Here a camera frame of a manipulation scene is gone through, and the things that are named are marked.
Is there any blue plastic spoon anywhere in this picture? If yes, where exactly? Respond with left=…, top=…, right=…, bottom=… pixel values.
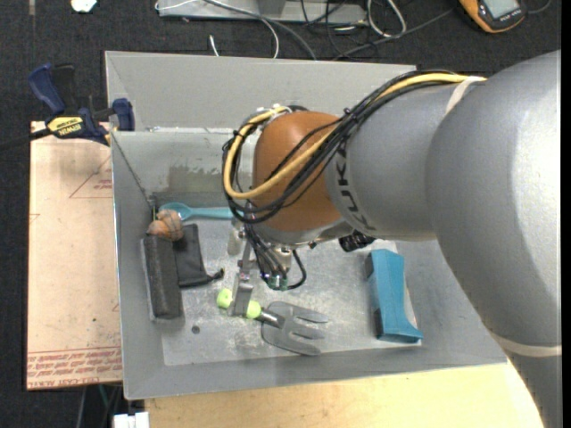
left=157, top=202, right=245, bottom=222

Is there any brown toy snail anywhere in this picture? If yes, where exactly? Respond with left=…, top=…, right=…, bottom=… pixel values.
left=146, top=208, right=185, bottom=242

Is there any brown cardboard board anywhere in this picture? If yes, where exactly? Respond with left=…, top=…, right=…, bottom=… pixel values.
left=26, top=120, right=124, bottom=391

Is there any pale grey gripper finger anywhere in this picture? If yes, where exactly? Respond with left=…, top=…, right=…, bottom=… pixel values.
left=231, top=282, right=255, bottom=318

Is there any grey metal bin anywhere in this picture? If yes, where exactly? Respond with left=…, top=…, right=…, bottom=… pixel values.
left=104, top=50, right=509, bottom=401

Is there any blue plastic box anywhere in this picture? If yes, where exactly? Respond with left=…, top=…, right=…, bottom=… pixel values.
left=363, top=248, right=425, bottom=343

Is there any black cylinder on white bracket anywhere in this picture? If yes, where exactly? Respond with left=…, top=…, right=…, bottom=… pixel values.
left=337, top=231, right=377, bottom=253

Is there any dark grey flat block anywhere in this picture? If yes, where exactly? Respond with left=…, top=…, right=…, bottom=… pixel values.
left=142, top=235, right=185, bottom=322

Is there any black cloth pouch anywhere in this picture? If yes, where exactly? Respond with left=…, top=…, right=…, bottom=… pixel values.
left=170, top=223, right=225, bottom=289

